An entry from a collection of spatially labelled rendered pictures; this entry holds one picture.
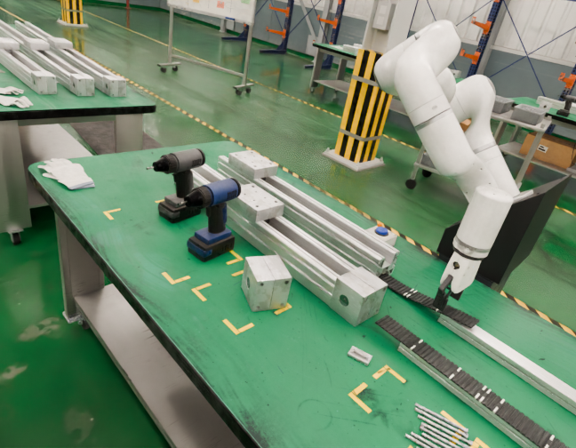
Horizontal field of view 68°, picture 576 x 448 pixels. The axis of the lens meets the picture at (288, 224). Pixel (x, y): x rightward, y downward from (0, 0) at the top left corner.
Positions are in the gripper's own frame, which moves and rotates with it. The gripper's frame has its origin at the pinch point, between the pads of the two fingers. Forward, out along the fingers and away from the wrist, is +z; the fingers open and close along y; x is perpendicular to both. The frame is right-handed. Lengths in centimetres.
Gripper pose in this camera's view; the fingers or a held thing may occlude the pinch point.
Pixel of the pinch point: (447, 299)
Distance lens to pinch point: 121.4
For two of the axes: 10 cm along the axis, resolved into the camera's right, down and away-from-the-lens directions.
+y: 7.3, -2.2, 6.5
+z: -1.7, 8.6, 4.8
